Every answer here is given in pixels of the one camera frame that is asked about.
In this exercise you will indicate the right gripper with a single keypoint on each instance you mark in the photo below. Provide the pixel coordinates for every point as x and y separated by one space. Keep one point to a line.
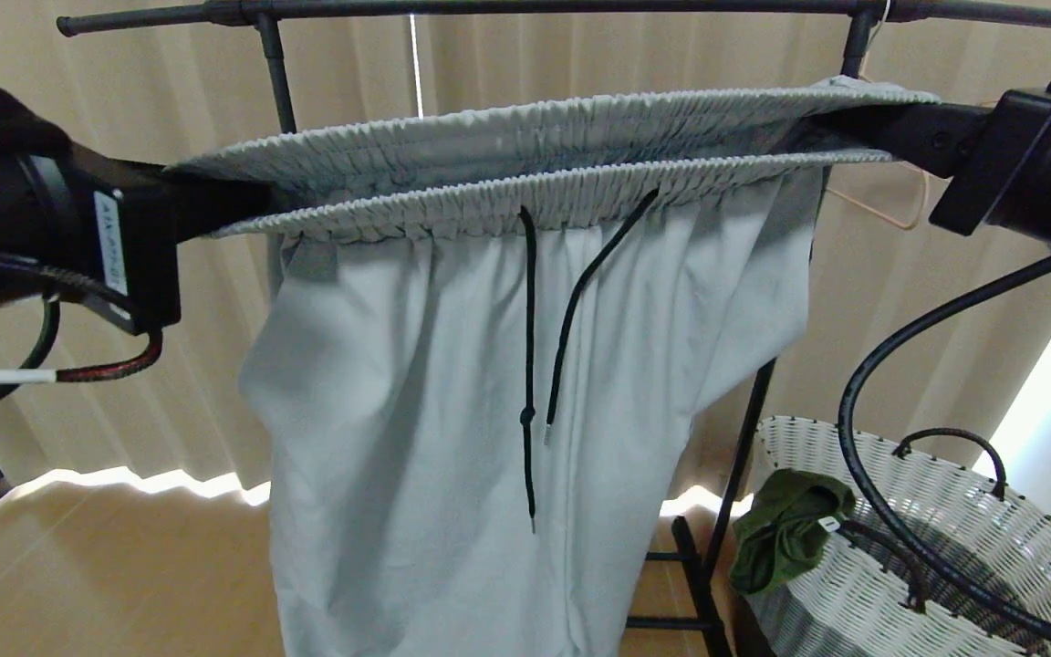
1018 155

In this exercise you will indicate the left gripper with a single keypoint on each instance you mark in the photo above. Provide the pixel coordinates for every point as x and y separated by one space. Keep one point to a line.
147 255

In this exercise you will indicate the pale grey shorts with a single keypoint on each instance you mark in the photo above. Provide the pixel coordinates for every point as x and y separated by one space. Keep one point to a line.
416 411

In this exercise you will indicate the pink clothes hanger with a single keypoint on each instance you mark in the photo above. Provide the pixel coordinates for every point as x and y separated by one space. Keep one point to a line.
872 211

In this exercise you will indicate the black clothes rack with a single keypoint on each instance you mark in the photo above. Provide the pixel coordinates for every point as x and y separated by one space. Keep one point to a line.
580 7

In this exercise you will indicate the white laundry basket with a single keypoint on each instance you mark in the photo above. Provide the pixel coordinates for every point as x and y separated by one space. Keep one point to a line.
854 602

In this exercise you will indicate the beige curtain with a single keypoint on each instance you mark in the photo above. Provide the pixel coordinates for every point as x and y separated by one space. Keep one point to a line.
124 411

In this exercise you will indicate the green garment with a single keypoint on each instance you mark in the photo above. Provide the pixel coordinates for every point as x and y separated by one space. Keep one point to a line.
781 538

